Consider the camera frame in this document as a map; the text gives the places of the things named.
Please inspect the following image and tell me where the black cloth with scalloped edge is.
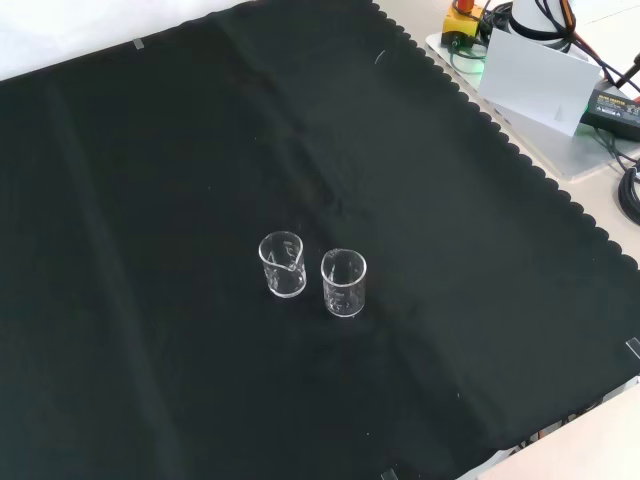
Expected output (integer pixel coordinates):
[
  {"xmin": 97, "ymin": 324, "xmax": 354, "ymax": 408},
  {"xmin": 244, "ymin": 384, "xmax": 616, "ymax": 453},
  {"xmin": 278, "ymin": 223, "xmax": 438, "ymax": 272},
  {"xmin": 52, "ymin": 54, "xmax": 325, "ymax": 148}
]
[{"xmin": 0, "ymin": 0, "xmax": 640, "ymax": 480}]

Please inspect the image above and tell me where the orange cable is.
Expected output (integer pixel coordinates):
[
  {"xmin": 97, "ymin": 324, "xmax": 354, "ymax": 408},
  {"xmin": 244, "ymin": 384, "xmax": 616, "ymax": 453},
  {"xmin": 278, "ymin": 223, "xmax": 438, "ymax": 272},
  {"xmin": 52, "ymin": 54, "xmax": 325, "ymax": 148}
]
[{"xmin": 558, "ymin": 0, "xmax": 579, "ymax": 39}]

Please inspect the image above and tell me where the thick black cable bundle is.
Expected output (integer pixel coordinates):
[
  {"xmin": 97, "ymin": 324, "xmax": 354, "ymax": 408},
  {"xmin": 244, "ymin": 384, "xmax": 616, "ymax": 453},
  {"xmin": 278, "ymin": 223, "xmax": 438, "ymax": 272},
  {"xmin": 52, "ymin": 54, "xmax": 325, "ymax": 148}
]
[{"xmin": 616, "ymin": 158, "xmax": 640, "ymax": 227}]

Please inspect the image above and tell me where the yellow stop button box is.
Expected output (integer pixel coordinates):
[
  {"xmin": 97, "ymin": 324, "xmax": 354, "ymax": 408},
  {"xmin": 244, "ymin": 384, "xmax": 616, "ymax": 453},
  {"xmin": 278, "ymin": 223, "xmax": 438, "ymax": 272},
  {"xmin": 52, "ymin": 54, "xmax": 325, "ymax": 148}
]
[{"xmin": 443, "ymin": 0, "xmax": 489, "ymax": 49}]

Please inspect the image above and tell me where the black power adapter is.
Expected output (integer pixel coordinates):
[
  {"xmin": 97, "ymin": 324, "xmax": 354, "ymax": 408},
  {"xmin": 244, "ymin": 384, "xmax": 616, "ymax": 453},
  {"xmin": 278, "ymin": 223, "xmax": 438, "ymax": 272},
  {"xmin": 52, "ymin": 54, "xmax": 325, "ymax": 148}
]
[{"xmin": 579, "ymin": 82, "xmax": 640, "ymax": 132}]

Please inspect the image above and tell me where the small clear glass beaker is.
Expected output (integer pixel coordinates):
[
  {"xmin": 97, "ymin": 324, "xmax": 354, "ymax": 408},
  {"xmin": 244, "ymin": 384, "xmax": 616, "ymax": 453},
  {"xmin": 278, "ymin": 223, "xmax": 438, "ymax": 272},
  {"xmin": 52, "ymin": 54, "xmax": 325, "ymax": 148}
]
[
  {"xmin": 257, "ymin": 230, "xmax": 306, "ymax": 300},
  {"xmin": 320, "ymin": 247, "xmax": 368, "ymax": 319}
]

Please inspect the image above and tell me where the green cable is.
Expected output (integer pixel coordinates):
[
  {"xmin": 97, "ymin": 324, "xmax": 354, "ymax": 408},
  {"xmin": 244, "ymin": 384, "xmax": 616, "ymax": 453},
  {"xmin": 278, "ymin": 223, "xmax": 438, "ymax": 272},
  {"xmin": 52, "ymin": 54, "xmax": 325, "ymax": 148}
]
[{"xmin": 447, "ymin": 39, "xmax": 489, "ymax": 76}]

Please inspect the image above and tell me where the white pale board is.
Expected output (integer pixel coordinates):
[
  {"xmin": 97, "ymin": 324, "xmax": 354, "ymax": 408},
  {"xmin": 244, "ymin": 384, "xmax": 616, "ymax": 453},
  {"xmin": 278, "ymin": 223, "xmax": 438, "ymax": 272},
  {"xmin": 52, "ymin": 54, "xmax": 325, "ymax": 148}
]
[{"xmin": 478, "ymin": 24, "xmax": 604, "ymax": 137}]

